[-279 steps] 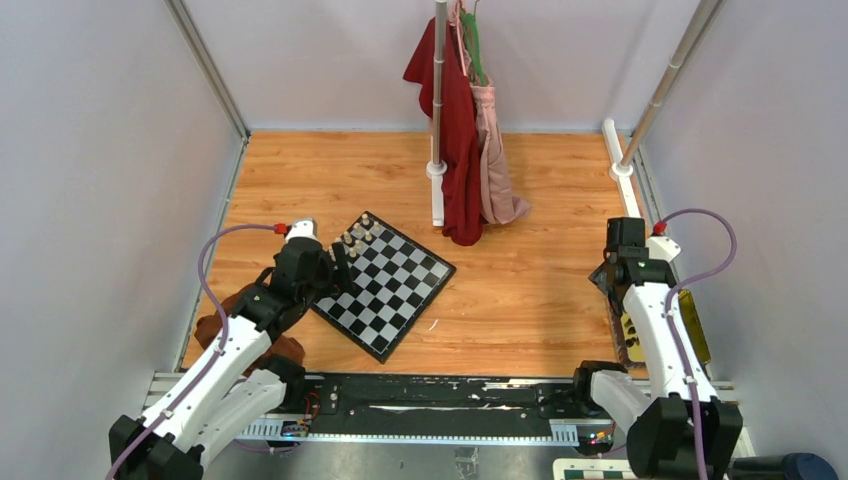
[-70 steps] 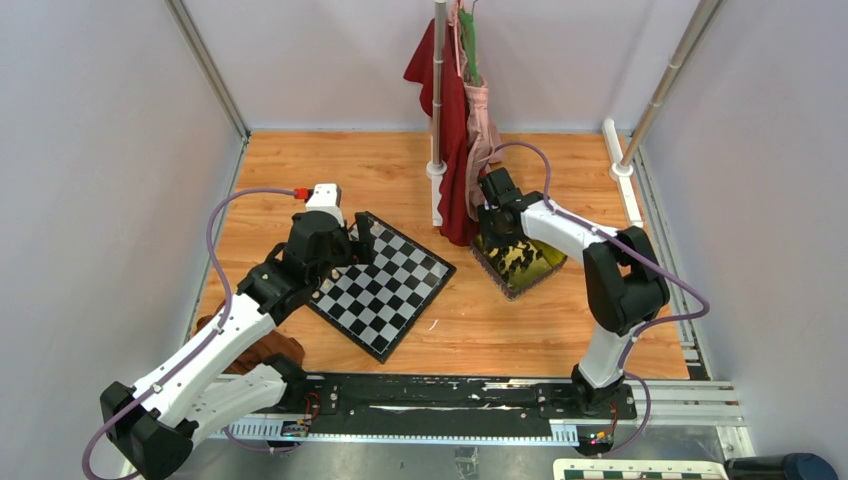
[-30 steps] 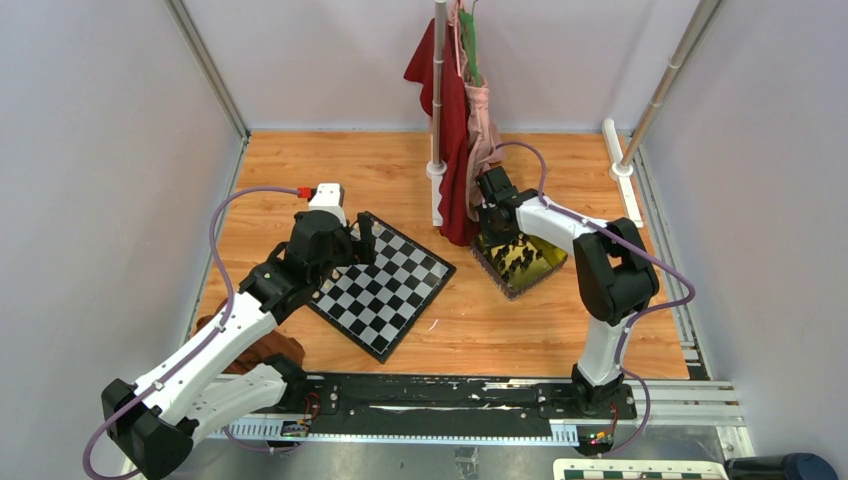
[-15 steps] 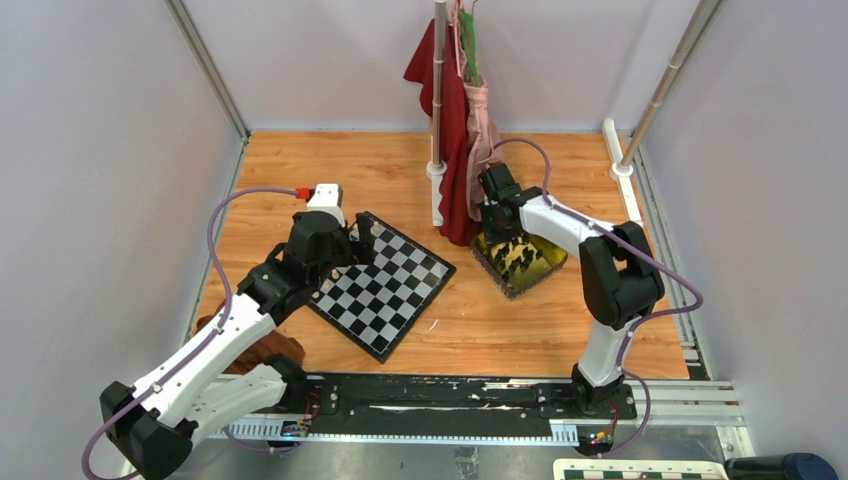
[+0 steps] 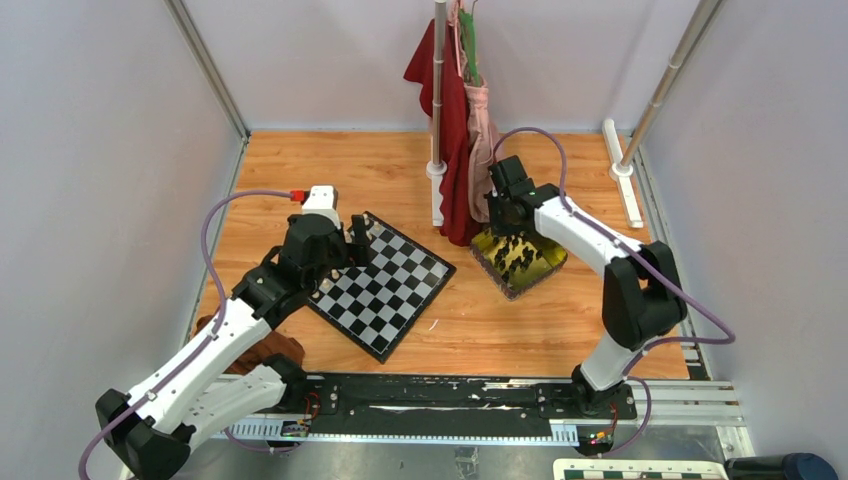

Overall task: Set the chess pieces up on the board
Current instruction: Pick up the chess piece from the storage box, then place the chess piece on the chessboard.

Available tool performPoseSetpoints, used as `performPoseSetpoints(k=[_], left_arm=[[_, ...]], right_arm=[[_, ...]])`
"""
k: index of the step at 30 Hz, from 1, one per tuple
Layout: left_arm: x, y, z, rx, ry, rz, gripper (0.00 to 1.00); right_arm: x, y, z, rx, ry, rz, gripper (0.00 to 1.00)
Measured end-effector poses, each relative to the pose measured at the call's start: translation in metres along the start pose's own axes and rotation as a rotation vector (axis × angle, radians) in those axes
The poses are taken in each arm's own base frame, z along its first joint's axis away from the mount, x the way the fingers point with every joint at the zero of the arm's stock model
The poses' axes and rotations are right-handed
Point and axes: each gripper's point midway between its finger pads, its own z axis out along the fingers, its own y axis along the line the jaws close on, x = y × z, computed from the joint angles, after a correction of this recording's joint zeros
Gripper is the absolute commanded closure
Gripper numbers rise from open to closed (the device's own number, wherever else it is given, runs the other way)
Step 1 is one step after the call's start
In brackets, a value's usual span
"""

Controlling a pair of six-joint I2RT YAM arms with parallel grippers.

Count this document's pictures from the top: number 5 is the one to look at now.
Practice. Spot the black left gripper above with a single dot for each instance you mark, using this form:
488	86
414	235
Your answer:
355	252

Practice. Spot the white rack foot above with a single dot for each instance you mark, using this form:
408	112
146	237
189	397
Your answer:
621	174
436	192

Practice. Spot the brown crumpled cloth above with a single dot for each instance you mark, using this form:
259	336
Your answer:
273	344

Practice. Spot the black chess pieces in tin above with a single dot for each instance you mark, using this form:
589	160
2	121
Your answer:
512	255

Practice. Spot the silver rack pole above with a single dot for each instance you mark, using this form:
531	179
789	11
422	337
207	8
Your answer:
699	22
440	19

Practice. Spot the dark red hanging shirt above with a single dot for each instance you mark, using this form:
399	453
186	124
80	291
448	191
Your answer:
458	226

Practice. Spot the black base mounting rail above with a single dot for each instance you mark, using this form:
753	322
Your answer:
446	408

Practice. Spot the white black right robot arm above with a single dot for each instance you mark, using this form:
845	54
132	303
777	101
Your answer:
640	282

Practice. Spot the yellow metal tin tray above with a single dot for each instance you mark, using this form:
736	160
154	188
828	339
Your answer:
552	261

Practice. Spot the pink hanging garment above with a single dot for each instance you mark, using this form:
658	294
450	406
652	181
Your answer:
482	131

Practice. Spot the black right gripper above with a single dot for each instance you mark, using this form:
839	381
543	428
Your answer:
497	227

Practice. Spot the silver centre rack pole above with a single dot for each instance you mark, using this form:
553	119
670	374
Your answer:
440	19

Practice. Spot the green white chessboard box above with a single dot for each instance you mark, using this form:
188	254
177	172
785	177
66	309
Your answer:
568	469

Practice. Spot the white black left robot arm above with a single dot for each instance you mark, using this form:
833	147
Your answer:
155	427

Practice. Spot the cream chess pieces row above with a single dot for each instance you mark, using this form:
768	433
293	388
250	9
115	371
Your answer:
332	254

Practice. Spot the green clothes hanger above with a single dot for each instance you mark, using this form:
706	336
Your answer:
468	40

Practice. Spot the dark blue cylinder object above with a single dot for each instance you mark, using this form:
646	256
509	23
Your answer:
793	466

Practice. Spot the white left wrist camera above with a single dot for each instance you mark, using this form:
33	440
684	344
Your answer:
322	200

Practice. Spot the silver right rack pole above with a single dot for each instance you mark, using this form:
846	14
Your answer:
699	22

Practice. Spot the white centre rack foot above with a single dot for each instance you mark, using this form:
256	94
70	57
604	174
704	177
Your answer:
436	192

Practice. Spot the black white chessboard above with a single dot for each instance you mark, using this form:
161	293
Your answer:
375	306

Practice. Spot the white right rack foot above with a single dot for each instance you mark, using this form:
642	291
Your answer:
621	174

